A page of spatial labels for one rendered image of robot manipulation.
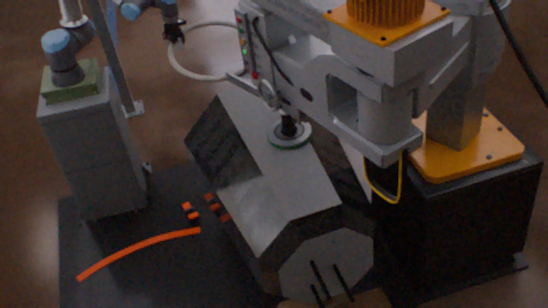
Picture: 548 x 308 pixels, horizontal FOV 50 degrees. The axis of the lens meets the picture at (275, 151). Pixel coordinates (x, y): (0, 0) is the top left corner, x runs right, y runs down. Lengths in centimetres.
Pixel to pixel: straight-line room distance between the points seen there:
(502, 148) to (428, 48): 113
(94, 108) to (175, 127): 120
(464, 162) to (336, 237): 71
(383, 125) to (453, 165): 79
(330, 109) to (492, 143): 96
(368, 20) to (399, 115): 38
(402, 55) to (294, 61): 64
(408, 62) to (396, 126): 32
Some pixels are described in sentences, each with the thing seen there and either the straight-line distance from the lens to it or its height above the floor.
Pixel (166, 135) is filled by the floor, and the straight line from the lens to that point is 445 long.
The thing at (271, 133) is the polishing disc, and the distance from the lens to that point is 284.
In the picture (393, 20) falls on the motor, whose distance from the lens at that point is 184.
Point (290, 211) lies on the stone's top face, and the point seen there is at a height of 84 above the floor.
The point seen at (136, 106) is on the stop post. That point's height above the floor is 1.
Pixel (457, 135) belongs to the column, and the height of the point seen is 87.
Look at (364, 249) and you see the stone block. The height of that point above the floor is 61.
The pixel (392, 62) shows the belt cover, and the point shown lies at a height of 168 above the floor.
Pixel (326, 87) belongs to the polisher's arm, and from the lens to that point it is 218.
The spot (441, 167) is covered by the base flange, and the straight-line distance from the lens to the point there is 276.
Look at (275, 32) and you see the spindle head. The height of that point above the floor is 147.
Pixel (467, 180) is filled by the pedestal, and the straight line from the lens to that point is 277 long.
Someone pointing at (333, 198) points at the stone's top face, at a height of 84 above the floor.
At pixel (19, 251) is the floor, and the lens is 402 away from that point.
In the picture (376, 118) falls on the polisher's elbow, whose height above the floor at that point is 138.
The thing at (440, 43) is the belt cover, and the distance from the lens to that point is 190.
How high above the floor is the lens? 263
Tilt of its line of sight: 40 degrees down
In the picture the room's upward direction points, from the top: 9 degrees counter-clockwise
